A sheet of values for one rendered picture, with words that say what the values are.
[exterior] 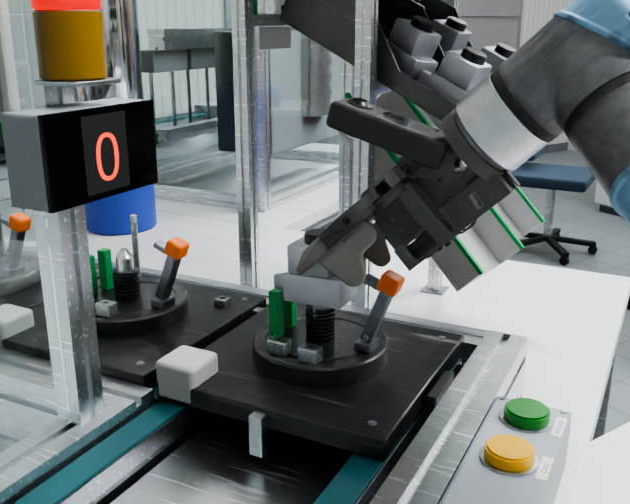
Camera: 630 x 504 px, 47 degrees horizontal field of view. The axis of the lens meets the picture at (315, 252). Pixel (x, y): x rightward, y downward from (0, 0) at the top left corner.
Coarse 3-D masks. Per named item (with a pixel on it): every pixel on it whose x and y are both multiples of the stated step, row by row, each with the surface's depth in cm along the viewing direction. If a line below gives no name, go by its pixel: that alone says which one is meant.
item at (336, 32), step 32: (288, 0) 93; (320, 0) 90; (352, 0) 87; (384, 0) 99; (320, 32) 91; (352, 32) 88; (384, 32) 100; (352, 64) 89; (384, 64) 87; (416, 96) 85
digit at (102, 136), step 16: (112, 112) 56; (96, 128) 55; (112, 128) 57; (96, 144) 55; (112, 144) 57; (96, 160) 56; (112, 160) 57; (96, 176) 56; (112, 176) 57; (128, 176) 59; (96, 192) 56
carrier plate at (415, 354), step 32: (256, 320) 85; (384, 320) 85; (224, 352) 76; (416, 352) 76; (448, 352) 76; (224, 384) 70; (256, 384) 70; (288, 384) 70; (352, 384) 70; (384, 384) 70; (416, 384) 70; (288, 416) 64; (320, 416) 64; (352, 416) 64; (384, 416) 64; (352, 448) 62; (384, 448) 61
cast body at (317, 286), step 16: (304, 240) 72; (288, 256) 72; (288, 272) 72; (304, 272) 71; (320, 272) 70; (288, 288) 73; (304, 288) 72; (320, 288) 71; (336, 288) 70; (352, 288) 73; (320, 304) 71; (336, 304) 71
